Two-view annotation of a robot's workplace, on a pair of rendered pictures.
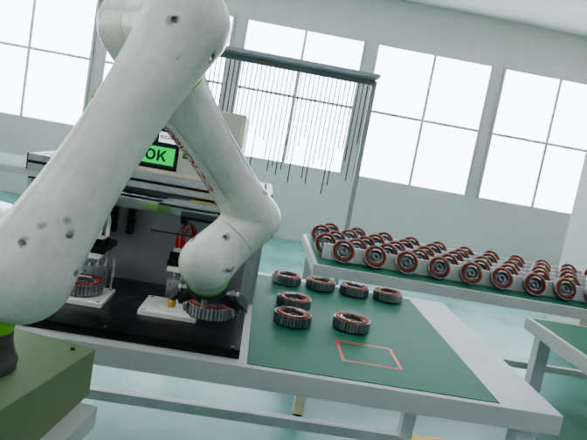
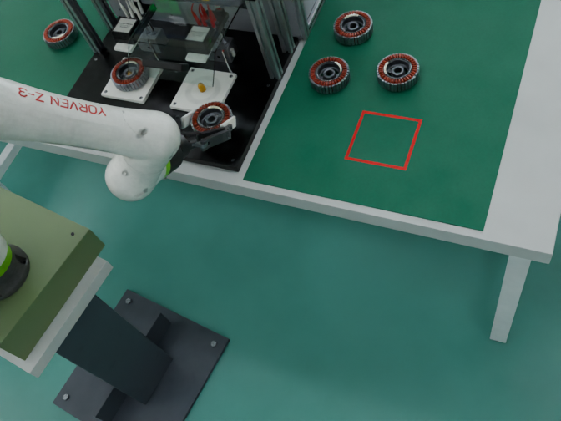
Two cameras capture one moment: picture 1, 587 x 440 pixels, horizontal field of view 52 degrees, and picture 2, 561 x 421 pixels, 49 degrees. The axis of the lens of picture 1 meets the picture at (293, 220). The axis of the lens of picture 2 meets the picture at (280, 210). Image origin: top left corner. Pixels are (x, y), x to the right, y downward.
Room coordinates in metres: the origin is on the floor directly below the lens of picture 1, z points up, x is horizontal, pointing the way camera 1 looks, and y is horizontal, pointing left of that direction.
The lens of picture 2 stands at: (0.70, -0.67, 2.03)
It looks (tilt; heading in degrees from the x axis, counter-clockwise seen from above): 57 degrees down; 44
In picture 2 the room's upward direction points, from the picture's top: 23 degrees counter-clockwise
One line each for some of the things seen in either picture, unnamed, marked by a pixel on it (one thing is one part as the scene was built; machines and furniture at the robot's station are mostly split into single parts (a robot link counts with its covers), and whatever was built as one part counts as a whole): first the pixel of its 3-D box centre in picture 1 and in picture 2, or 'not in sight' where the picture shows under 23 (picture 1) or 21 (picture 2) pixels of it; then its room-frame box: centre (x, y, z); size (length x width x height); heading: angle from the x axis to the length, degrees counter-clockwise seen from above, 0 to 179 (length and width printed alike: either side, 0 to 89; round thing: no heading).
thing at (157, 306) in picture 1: (170, 308); (203, 91); (1.58, 0.28, 0.78); 0.15 x 0.15 x 0.01; 4
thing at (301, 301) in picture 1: (293, 301); (353, 27); (1.91, -0.05, 0.77); 0.11 x 0.11 x 0.04
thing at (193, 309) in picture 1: (209, 308); (212, 120); (1.45, 0.17, 0.83); 0.11 x 0.11 x 0.04
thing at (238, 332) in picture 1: (126, 305); (172, 85); (1.58, 0.40, 0.76); 0.64 x 0.47 x 0.02; 94
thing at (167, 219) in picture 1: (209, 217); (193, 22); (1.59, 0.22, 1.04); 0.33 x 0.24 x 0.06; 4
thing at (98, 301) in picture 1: (79, 293); (133, 79); (1.56, 0.52, 0.78); 0.15 x 0.15 x 0.01; 4
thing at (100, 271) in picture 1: (96, 273); not in sight; (1.71, 0.53, 0.80); 0.07 x 0.05 x 0.06; 94
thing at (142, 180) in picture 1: (163, 176); not in sight; (1.89, 0.42, 1.09); 0.68 x 0.44 x 0.05; 94
